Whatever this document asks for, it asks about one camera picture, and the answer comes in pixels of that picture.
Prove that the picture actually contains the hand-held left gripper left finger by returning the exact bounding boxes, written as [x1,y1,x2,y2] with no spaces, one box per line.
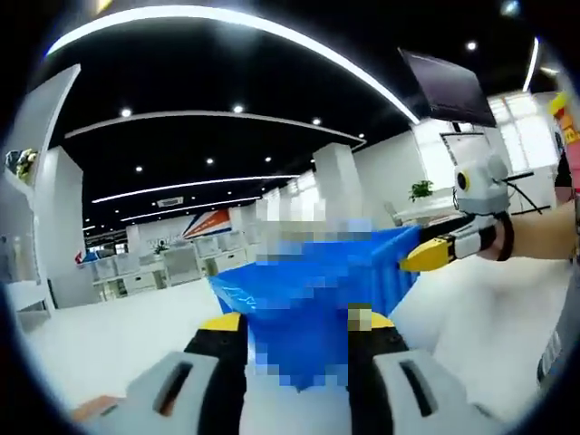
[101,311,249,435]

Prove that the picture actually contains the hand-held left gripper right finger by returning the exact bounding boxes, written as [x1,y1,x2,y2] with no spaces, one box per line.
[348,312,495,435]

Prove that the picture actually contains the blue plastic box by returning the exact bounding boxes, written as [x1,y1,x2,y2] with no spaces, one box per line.
[207,225,422,345]

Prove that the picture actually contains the yellow chip container lid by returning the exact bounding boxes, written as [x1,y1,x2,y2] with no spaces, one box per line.
[548,92,573,115]

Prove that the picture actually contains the person's left hand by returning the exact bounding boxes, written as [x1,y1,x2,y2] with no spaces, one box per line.
[72,393,132,425]

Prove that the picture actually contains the green potted plant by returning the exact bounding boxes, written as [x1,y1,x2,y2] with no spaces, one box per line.
[407,179,435,204]

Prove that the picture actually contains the white presentation board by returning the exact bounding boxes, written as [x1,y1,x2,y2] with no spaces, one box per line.
[440,130,493,185]

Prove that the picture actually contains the white table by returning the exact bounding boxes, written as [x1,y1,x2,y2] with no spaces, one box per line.
[17,253,572,435]

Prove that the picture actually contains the hanging black monitor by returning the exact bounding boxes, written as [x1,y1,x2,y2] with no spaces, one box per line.
[397,47,498,129]

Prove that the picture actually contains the white chest device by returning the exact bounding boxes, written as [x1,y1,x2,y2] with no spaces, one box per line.
[536,316,570,395]

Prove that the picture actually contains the white shelf unit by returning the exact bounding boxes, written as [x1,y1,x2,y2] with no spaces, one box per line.
[0,63,83,314]

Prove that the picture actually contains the yellow artificial flowers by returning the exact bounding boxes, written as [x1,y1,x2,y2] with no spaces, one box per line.
[4,148,40,182]

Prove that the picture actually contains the black wrist strap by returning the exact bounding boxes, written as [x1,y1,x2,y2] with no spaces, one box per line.
[493,211,517,263]

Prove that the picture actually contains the red blue striped wall poster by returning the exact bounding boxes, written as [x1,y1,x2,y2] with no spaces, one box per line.
[180,208,232,241]

